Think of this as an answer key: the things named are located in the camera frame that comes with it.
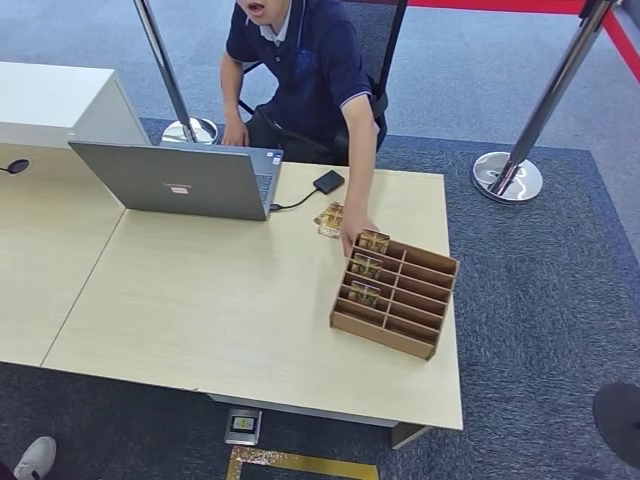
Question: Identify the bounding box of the person's left hand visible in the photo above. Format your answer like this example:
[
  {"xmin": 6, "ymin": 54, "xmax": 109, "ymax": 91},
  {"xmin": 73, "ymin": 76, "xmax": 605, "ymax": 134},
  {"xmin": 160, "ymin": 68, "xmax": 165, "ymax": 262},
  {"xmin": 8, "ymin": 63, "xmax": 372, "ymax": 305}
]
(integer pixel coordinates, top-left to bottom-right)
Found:
[{"xmin": 340, "ymin": 208, "xmax": 380, "ymax": 258}]

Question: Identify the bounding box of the person's right hand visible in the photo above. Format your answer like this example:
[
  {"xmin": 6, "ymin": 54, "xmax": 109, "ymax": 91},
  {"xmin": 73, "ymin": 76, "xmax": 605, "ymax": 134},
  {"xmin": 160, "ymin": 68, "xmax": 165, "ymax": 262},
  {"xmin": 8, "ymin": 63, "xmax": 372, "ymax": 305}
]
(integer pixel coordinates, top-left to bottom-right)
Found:
[{"xmin": 220, "ymin": 117, "xmax": 250, "ymax": 148}]

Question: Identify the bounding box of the wooden slotted card rack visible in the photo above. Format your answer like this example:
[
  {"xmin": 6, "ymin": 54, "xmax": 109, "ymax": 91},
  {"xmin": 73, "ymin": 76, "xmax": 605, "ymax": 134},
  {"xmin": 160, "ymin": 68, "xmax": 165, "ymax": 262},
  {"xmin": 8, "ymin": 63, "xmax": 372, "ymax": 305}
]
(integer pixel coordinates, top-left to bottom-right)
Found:
[{"xmin": 328, "ymin": 228, "xmax": 461, "ymax": 362}]

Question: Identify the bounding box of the person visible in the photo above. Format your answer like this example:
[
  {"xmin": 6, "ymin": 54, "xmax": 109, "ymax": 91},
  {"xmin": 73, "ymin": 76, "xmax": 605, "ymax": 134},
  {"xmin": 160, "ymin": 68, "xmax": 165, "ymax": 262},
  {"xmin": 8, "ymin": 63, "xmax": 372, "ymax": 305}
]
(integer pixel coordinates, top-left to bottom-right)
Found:
[{"xmin": 220, "ymin": 0, "xmax": 389, "ymax": 258}]

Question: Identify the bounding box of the black external drive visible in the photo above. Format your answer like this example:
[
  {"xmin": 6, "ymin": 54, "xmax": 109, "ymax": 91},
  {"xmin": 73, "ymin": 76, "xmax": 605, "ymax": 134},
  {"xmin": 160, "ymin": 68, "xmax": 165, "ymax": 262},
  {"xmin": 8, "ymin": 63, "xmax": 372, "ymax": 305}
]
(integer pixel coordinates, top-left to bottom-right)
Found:
[{"xmin": 312, "ymin": 170, "xmax": 346, "ymax": 195}]

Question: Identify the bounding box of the grey laptop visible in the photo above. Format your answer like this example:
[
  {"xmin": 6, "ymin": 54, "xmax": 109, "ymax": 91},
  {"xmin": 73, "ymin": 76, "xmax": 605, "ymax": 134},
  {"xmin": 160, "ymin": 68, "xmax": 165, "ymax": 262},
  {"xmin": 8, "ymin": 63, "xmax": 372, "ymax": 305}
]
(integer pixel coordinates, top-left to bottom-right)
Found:
[{"xmin": 67, "ymin": 139, "xmax": 284, "ymax": 223}]

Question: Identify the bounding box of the black office chair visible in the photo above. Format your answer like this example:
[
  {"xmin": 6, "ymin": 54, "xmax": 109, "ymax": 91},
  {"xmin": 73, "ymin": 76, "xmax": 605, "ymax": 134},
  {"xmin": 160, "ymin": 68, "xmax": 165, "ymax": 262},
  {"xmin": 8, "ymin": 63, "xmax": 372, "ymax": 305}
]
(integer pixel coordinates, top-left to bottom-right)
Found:
[{"xmin": 237, "ymin": 0, "xmax": 408, "ymax": 154}]

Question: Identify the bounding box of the white desk underframe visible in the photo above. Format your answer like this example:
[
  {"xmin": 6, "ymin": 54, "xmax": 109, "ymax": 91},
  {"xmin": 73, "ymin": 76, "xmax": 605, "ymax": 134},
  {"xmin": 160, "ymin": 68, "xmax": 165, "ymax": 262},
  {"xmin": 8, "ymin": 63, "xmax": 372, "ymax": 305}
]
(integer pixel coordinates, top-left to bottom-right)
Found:
[{"xmin": 207, "ymin": 394, "xmax": 432, "ymax": 450}]

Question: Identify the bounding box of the yellow floor tape marker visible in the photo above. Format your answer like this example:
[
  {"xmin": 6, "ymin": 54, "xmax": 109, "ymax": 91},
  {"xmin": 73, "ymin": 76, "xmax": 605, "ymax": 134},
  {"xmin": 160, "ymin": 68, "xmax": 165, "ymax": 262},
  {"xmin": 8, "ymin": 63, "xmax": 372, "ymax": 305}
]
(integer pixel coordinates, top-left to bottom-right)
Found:
[{"xmin": 226, "ymin": 445, "xmax": 381, "ymax": 480}]

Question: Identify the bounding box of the white cabinet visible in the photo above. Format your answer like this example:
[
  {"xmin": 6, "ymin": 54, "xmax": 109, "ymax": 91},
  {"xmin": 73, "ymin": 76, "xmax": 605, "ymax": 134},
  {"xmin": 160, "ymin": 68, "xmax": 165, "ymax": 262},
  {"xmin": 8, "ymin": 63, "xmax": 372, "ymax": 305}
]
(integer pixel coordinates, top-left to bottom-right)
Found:
[{"xmin": 0, "ymin": 61, "xmax": 151, "ymax": 150}]

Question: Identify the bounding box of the metal floor socket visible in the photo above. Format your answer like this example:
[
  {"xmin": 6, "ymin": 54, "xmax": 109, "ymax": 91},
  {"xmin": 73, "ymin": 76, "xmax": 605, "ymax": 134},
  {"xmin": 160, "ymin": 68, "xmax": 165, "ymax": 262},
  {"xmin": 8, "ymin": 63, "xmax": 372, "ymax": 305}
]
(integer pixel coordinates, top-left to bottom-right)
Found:
[{"xmin": 223, "ymin": 407, "xmax": 263, "ymax": 446}]

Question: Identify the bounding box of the red barrier belt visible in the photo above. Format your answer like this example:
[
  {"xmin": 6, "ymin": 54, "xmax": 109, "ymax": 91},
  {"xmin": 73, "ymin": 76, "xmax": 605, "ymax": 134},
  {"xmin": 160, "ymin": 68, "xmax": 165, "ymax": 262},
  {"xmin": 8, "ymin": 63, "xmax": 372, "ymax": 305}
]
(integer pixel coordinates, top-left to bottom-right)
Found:
[
  {"xmin": 601, "ymin": 9, "xmax": 640, "ymax": 87},
  {"xmin": 407, "ymin": 0, "xmax": 587, "ymax": 17}
]

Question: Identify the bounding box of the black round base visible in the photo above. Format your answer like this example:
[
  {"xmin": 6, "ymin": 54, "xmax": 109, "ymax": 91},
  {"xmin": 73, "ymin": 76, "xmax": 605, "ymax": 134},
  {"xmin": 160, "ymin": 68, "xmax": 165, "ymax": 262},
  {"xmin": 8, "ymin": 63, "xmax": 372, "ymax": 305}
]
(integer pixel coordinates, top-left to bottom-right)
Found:
[{"xmin": 592, "ymin": 382, "xmax": 640, "ymax": 468}]

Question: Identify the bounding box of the white shoe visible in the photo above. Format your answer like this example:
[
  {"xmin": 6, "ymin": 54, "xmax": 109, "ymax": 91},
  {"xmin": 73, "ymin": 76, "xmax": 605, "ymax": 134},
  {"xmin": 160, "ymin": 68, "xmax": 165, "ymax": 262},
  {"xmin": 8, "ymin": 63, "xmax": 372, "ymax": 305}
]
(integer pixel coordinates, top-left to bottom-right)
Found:
[{"xmin": 13, "ymin": 436, "xmax": 57, "ymax": 480}]

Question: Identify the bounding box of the black drive cable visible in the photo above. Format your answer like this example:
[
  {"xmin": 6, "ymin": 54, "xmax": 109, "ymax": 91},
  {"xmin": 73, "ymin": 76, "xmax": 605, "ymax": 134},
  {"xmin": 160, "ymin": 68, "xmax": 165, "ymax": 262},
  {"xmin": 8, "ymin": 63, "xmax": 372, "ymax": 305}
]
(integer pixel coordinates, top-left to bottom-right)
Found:
[{"xmin": 269, "ymin": 188, "xmax": 319, "ymax": 213}]

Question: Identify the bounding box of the chrome stanchion post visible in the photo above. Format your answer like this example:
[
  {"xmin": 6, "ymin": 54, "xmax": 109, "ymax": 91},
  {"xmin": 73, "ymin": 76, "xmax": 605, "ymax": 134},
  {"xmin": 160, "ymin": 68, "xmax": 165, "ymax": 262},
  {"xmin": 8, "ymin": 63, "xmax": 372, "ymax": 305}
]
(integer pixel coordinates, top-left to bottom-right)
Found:
[
  {"xmin": 132, "ymin": 0, "xmax": 220, "ymax": 146},
  {"xmin": 471, "ymin": 0, "xmax": 618, "ymax": 205}
]

